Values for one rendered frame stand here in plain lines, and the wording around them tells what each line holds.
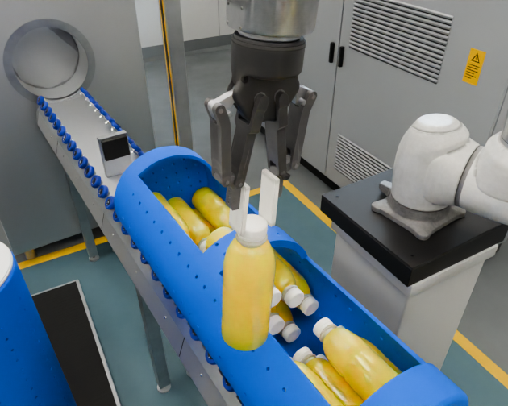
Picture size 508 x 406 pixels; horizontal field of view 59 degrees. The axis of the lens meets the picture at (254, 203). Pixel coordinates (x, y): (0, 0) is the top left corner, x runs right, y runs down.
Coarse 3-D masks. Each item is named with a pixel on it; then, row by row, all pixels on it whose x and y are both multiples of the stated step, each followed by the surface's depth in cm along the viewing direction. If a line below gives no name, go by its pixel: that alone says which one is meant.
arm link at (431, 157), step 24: (432, 120) 108; (456, 120) 106; (408, 144) 108; (432, 144) 104; (456, 144) 103; (408, 168) 110; (432, 168) 106; (456, 168) 103; (408, 192) 113; (432, 192) 108
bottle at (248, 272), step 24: (240, 240) 58; (264, 240) 58; (240, 264) 58; (264, 264) 58; (240, 288) 59; (264, 288) 60; (240, 312) 62; (264, 312) 63; (240, 336) 64; (264, 336) 66
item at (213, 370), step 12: (60, 144) 185; (72, 156) 175; (84, 168) 166; (84, 180) 163; (96, 192) 155; (108, 192) 150; (108, 216) 146; (120, 228) 139; (132, 252) 132; (144, 264) 126; (156, 288) 120; (168, 300) 116; (168, 312) 114; (180, 324) 110; (192, 348) 106; (204, 348) 103; (204, 360) 102; (216, 372) 99; (216, 384) 98; (228, 396) 95
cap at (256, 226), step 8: (248, 216) 59; (256, 216) 59; (248, 224) 57; (256, 224) 57; (264, 224) 57; (248, 232) 56; (256, 232) 56; (264, 232) 57; (248, 240) 57; (256, 240) 57
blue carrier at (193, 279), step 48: (144, 192) 107; (192, 192) 131; (144, 240) 104; (192, 240) 93; (288, 240) 91; (192, 288) 88; (336, 288) 91; (384, 336) 84; (240, 384) 76; (288, 384) 68; (432, 384) 64
